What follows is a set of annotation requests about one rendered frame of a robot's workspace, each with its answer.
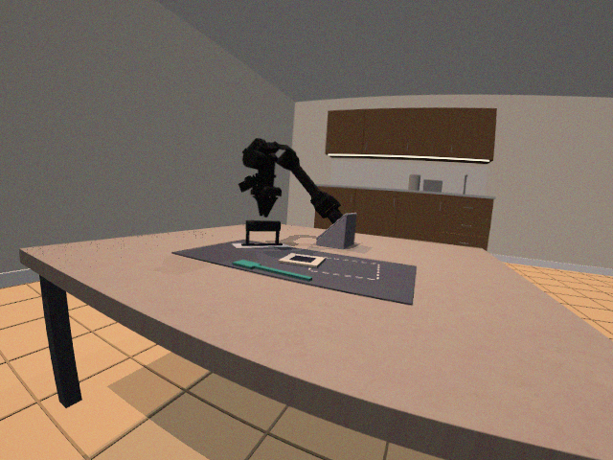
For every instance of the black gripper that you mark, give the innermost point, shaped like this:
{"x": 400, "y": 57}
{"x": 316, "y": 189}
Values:
{"x": 266, "y": 194}

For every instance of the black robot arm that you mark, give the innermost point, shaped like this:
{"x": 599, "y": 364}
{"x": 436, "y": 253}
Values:
{"x": 261, "y": 155}

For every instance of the beige tile with dark rectangle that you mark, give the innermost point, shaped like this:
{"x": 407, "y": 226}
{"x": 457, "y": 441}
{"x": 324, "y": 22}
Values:
{"x": 304, "y": 260}

